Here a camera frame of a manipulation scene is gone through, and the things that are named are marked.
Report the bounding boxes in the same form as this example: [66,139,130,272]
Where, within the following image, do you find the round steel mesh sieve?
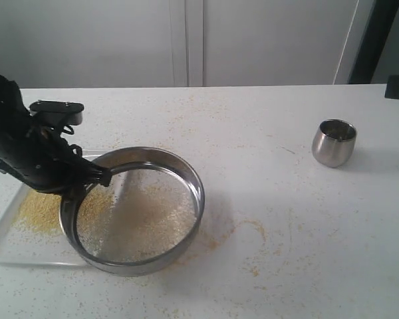
[60,146,205,277]

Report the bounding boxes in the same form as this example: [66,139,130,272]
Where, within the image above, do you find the stainless steel cup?
[311,119,357,168]

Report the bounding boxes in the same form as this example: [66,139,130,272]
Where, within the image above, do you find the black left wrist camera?
[29,100,84,127]

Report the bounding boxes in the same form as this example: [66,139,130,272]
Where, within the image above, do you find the pile of sieved grains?
[76,187,196,263]

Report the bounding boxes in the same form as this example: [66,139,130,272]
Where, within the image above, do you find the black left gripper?
[0,75,112,201]

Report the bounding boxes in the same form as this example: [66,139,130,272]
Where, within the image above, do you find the white cabinet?
[0,1,374,88]

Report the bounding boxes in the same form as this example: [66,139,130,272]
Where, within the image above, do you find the white square tray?
[0,183,86,267]

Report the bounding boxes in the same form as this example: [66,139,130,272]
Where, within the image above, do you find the yellow fine grains on tray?
[13,188,113,237]

